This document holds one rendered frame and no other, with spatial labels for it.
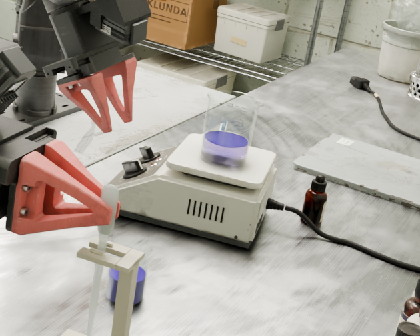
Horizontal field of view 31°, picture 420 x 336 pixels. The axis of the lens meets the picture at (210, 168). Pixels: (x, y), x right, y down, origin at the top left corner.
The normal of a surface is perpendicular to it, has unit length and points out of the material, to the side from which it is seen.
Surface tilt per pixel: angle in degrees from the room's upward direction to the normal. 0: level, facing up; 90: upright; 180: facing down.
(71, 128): 0
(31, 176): 90
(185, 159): 0
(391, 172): 0
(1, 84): 89
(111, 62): 63
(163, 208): 90
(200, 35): 89
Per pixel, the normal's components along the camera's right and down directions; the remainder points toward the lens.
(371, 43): -0.45, 0.28
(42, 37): 0.26, 0.35
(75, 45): -0.63, 0.40
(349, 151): 0.15, -0.91
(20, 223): 0.02, 0.39
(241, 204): -0.25, 0.33
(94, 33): 0.69, -0.08
